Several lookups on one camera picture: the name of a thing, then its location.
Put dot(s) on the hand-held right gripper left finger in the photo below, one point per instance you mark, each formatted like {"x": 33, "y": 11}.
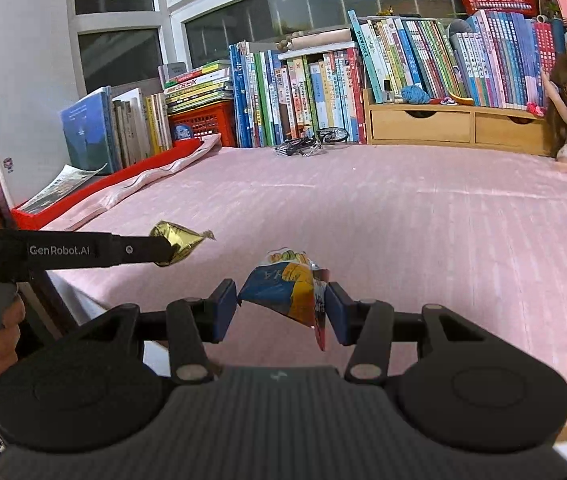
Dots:
{"x": 224, "y": 310}

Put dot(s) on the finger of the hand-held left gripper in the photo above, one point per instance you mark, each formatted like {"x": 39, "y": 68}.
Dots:
{"x": 138, "y": 250}

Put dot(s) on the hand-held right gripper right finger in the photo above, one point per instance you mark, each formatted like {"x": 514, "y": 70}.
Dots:
{"x": 342, "y": 315}

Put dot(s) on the gold foil wrapper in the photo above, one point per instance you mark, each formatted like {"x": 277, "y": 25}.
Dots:
{"x": 181, "y": 242}

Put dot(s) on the blue yellow snack packet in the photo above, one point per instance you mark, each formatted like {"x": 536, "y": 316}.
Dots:
{"x": 283, "y": 290}

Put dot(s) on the folded pink blanket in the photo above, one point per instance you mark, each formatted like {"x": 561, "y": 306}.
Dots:
{"x": 128, "y": 187}

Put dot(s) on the magazine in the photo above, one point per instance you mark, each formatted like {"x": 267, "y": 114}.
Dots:
{"x": 58, "y": 187}

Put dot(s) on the row of pale books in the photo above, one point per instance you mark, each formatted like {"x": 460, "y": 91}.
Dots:
{"x": 133, "y": 125}

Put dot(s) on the small blue tin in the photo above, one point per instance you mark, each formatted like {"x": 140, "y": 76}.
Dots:
{"x": 183, "y": 132}

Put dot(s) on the large blue book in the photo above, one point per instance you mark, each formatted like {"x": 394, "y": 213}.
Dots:
{"x": 85, "y": 130}

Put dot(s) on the red plastic crate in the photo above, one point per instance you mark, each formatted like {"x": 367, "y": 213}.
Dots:
{"x": 208, "y": 120}

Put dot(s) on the stack of flat books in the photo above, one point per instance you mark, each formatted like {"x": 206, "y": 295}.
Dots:
{"x": 198, "y": 87}

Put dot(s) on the small grey box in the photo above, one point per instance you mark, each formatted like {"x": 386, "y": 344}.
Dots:
{"x": 172, "y": 72}

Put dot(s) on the wooden drawer organizer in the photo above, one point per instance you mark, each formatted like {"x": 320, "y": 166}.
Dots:
{"x": 423, "y": 125}

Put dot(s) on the row of colourful books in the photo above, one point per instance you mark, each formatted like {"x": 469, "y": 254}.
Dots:
{"x": 488, "y": 60}
{"x": 303, "y": 100}

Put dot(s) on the blue yarn ball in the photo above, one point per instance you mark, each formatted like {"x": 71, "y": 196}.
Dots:
{"x": 415, "y": 95}

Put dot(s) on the beige paper roll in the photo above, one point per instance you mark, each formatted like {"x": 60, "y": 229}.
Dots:
{"x": 313, "y": 40}

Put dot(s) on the pink hair clip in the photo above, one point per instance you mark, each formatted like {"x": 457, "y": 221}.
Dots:
{"x": 536, "y": 108}

